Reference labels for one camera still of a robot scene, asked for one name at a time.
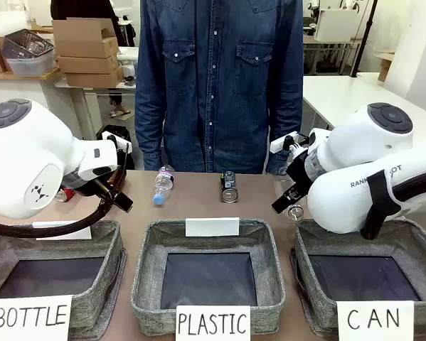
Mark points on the large white table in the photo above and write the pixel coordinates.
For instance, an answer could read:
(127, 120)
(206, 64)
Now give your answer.
(340, 96)

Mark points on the person's right forearm denim sleeve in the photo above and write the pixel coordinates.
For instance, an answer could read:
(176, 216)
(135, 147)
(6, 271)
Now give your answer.
(150, 135)

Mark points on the black drink can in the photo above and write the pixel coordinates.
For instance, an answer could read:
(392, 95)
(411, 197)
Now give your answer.
(229, 188)

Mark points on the flat cardboard box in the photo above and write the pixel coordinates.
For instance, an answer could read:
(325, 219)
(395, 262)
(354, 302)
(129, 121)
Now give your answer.
(93, 79)
(88, 64)

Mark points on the person in denim shirt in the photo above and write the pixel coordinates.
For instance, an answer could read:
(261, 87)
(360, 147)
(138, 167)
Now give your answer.
(216, 89)

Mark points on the black stand pole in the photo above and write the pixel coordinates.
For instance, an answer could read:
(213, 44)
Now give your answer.
(363, 39)

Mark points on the small blue-capped plastic bottle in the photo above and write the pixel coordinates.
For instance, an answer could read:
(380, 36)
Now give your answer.
(163, 184)

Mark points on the grey fabric basket labelled bottle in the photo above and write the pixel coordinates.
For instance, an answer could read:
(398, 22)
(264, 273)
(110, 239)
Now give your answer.
(106, 255)

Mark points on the grey fabric basket labelled plastic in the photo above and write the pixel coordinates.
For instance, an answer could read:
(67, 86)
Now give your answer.
(148, 270)

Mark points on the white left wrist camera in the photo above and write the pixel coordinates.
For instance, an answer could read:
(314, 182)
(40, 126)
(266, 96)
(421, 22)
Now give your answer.
(113, 140)

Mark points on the white paper label BOTTLE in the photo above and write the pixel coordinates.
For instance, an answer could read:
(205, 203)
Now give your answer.
(31, 317)

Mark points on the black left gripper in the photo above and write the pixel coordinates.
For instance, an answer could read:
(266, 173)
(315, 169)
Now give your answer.
(91, 188)

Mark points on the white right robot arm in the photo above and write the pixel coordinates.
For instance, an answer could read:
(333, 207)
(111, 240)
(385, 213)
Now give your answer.
(344, 192)

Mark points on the white box appliance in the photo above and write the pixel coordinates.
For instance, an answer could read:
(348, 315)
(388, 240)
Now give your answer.
(335, 23)

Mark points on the person's left forearm denim sleeve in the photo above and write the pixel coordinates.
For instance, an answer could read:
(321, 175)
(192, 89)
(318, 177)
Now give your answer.
(287, 120)

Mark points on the grey fabric basket labelled can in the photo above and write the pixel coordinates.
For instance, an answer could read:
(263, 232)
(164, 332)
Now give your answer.
(305, 270)

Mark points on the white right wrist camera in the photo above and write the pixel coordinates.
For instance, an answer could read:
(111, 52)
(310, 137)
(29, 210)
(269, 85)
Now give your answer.
(283, 144)

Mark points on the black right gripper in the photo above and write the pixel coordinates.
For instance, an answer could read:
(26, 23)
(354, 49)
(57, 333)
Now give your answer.
(299, 170)

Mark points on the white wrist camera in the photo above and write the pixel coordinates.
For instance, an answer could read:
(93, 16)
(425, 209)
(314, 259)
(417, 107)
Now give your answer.
(113, 140)
(283, 144)

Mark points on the white paper label CAN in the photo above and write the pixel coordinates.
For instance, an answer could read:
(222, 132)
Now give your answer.
(374, 319)

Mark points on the large open cardboard box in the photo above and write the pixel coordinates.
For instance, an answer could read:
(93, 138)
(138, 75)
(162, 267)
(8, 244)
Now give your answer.
(84, 35)

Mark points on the white paper label PLASTIC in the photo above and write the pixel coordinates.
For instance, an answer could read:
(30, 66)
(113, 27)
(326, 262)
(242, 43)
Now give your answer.
(212, 323)

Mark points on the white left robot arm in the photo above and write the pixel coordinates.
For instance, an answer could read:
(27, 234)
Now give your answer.
(27, 156)

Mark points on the blank white card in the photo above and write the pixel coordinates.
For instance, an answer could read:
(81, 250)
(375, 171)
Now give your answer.
(212, 227)
(74, 234)

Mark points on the white cabinet with wooden top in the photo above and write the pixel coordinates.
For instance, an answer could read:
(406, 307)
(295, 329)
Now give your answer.
(13, 89)

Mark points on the clear plastic storage tub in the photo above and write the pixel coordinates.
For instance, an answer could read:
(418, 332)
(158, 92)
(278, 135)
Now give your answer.
(31, 65)

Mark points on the red drink can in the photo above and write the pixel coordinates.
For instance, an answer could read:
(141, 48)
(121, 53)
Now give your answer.
(66, 194)

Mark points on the brown glass bottle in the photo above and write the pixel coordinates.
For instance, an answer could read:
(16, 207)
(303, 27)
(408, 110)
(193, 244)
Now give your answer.
(117, 176)

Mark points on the background work desk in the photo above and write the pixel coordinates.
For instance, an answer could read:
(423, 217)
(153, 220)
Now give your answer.
(323, 53)

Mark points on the black bag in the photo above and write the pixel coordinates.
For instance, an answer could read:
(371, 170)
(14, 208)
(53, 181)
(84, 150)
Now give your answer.
(122, 156)

